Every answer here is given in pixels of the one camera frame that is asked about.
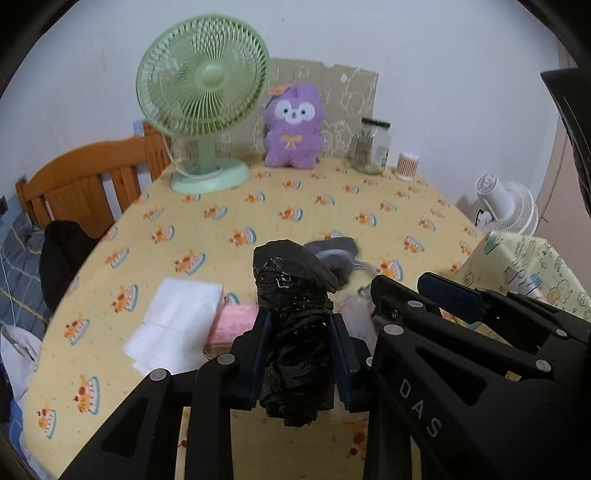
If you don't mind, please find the glass jar with lid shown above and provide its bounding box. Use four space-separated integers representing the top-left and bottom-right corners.
349 117 392 175

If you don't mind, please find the beige patterned board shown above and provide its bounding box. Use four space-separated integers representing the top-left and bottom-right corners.
215 58 379 158

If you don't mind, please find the white floor fan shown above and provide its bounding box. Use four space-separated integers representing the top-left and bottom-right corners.
457 174 539 236

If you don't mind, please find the clear plastic bag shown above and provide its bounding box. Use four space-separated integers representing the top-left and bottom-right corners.
335 294 377 353

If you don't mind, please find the black clothing on bed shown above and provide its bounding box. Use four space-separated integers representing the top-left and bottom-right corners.
39 220 99 314

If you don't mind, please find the blue plaid bedding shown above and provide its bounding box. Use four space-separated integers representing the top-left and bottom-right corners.
0 212 52 340

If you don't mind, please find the wall socket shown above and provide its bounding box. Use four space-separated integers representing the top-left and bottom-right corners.
0 196 9 216

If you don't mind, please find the green desk fan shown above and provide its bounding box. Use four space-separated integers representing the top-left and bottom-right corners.
136 15 269 194

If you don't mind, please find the yellow cartoon storage bag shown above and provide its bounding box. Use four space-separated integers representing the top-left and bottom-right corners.
454 232 591 321

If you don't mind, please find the yellow cartoon tablecloth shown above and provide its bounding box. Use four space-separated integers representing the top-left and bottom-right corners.
23 158 481 476

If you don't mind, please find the black plastic bag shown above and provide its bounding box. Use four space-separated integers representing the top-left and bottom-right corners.
252 240 338 427

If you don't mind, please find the white clothing pile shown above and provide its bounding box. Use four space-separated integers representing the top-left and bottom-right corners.
1 325 52 479

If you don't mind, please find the pink tissue packet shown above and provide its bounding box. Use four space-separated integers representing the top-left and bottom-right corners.
205 303 259 346

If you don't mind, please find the white folded tissue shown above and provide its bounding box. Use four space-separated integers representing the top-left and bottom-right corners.
123 278 223 376

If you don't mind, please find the purple plush toy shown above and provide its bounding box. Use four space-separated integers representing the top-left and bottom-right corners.
263 83 325 170

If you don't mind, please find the cotton swab container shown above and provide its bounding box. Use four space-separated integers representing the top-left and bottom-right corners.
394 152 420 182

